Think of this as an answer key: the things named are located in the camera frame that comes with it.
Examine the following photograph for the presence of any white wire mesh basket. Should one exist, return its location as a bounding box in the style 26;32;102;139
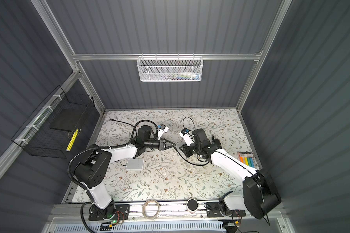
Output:
137;57;204;82

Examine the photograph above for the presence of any clear tape roll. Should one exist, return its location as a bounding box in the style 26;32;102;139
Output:
142;199;160;219

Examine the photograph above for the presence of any white network switch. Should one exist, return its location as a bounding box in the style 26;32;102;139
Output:
126;159;144;170

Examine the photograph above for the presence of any yellow green marker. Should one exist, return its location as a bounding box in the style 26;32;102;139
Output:
66;129;79;152

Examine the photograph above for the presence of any aluminium front rail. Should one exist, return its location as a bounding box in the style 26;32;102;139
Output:
51;199;285;223

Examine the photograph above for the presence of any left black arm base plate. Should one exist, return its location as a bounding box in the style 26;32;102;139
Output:
88;204;131;224

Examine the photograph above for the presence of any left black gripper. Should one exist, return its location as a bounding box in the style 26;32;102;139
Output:
144;138;176;151

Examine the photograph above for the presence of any black foam pad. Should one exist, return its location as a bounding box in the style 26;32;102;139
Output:
50;109;89;132

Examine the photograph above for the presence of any black wire basket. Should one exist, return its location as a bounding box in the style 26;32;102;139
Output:
11;87;95;159

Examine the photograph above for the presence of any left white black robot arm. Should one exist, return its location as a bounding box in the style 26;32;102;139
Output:
67;120;176;220

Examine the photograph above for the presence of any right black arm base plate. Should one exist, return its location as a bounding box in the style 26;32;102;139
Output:
204;202;246;218

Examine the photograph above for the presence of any pack of coloured markers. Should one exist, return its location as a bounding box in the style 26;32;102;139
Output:
238;152;255;168

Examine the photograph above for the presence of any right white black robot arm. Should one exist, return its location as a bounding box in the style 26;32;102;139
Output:
179;128;282;219

